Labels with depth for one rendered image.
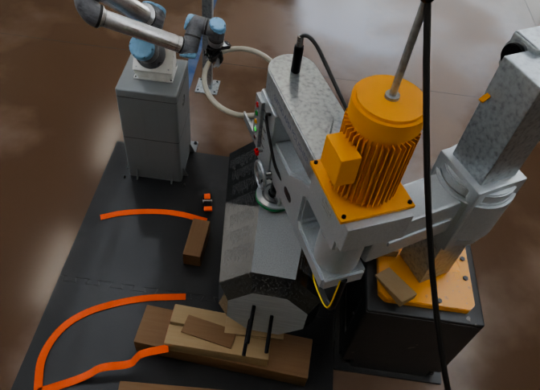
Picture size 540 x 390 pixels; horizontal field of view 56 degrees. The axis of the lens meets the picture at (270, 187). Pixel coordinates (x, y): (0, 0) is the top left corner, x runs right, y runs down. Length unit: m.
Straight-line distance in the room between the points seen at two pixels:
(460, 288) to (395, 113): 1.53
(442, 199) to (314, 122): 0.62
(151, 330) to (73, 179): 1.46
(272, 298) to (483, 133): 1.25
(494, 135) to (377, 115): 0.71
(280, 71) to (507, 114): 0.91
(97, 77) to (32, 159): 1.07
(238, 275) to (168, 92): 1.36
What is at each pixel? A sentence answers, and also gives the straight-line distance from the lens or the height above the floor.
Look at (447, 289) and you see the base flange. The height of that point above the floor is 0.78.
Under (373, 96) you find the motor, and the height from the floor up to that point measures 2.10.
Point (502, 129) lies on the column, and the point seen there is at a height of 1.83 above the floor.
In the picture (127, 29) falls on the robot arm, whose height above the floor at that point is 1.50.
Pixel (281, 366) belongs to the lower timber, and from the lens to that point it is 3.11.
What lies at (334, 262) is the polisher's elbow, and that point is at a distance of 2.06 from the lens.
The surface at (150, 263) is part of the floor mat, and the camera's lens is 3.57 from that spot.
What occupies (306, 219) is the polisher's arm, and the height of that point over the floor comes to 1.27.
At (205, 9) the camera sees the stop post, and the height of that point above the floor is 0.80.
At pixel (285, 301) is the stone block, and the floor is 0.74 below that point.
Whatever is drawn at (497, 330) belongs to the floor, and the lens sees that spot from 3.81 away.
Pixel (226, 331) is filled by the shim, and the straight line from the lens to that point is 3.04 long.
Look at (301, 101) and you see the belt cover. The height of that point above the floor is 1.69.
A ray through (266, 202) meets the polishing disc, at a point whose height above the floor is 0.87.
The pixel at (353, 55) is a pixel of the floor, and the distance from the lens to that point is 5.46.
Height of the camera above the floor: 3.04
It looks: 50 degrees down
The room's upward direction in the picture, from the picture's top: 8 degrees clockwise
